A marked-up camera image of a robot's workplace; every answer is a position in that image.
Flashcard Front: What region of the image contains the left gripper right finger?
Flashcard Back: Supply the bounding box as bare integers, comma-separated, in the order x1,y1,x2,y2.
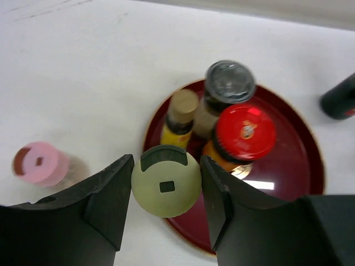
200,156,354,265

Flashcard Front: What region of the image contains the round red tray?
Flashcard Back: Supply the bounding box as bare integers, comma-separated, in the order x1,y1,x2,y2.
143,79,325,257

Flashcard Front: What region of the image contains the tall dark soy sauce bottle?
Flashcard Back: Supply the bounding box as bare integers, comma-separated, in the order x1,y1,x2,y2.
319,74,354,120

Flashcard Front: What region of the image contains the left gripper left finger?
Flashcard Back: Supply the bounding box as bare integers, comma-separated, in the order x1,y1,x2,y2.
1,155,134,265

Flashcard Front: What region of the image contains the small yellow label bottle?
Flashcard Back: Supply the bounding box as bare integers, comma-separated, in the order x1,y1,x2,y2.
160,89,199,149

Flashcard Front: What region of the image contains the red lid sauce jar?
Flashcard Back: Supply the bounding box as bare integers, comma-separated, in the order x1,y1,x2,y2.
202,104,277,172

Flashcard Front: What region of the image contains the cream cap spice jar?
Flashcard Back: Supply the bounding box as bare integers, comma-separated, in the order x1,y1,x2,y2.
131,145,202,218

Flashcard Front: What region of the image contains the silver cap spice shaker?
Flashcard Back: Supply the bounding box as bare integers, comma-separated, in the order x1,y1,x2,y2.
192,60,256,139

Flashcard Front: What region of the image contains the pink cap spice jar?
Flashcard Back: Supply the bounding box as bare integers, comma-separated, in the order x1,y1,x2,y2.
12,141,90,191

